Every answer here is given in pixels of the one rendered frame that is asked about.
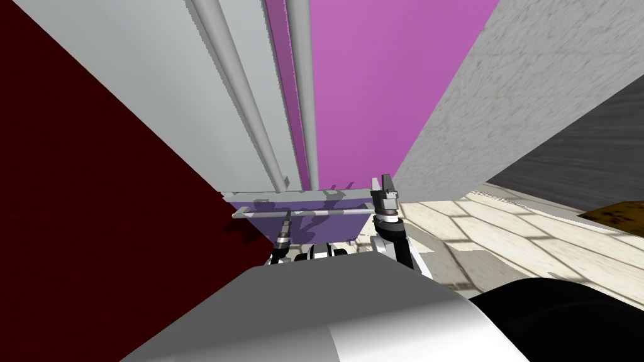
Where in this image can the grey appliance door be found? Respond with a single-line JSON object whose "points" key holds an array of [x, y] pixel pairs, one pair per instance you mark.
{"points": [[151, 75]]}

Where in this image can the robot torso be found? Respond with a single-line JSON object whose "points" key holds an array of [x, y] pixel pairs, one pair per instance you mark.
{"points": [[322, 311]]}

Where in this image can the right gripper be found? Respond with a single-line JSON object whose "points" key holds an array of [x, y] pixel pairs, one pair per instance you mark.
{"points": [[386, 203]]}

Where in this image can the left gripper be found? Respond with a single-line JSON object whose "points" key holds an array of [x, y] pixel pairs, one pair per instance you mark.
{"points": [[285, 231]]}

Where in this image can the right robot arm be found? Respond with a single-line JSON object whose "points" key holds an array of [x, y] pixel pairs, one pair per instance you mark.
{"points": [[563, 322]]}

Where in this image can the pink appliance door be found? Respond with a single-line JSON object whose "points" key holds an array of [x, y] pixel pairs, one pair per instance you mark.
{"points": [[372, 90]]}

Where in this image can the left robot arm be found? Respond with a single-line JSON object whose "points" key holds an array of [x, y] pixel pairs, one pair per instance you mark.
{"points": [[280, 251]]}

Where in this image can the purple drawer front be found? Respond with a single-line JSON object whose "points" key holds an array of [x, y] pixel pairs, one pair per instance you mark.
{"points": [[327, 229]]}

